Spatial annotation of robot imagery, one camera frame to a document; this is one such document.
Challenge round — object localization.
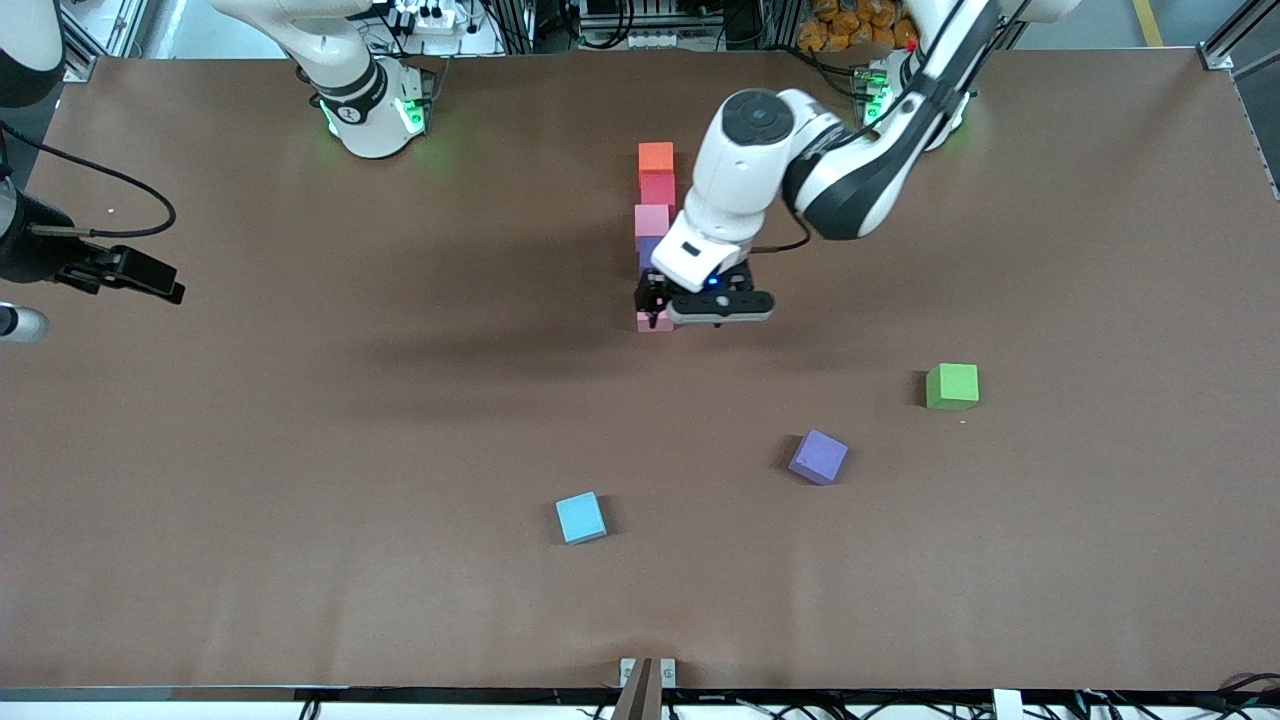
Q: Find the brown table cover sheet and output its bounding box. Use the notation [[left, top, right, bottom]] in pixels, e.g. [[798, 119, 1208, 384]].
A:
[[0, 48, 1280, 693]]

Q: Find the brown camera post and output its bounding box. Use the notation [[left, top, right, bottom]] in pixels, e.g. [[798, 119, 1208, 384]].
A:
[[612, 657, 663, 720]]

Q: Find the white power strip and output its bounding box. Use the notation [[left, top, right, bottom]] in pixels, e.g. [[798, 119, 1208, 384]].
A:
[[388, 0, 463, 33]]

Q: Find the green foam block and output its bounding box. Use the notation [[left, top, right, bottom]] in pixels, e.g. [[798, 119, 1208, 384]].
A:
[[925, 362, 981, 412]]

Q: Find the small metal bracket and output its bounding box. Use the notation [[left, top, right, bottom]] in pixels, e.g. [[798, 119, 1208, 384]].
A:
[[619, 657, 678, 690]]

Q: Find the bag of orange items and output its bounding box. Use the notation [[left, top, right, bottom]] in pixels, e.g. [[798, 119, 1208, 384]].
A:
[[797, 0, 916, 53]]

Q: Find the light blue foam block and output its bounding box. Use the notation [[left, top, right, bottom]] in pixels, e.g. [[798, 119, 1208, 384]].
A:
[[555, 491, 608, 546]]

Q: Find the aluminium frame profile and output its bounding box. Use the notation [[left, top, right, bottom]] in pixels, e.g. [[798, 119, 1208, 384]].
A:
[[1200, 0, 1280, 76], [60, 0, 136, 83]]

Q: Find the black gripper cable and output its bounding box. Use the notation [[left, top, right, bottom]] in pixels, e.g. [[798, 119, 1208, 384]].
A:
[[0, 120, 179, 239], [748, 0, 1031, 253]]

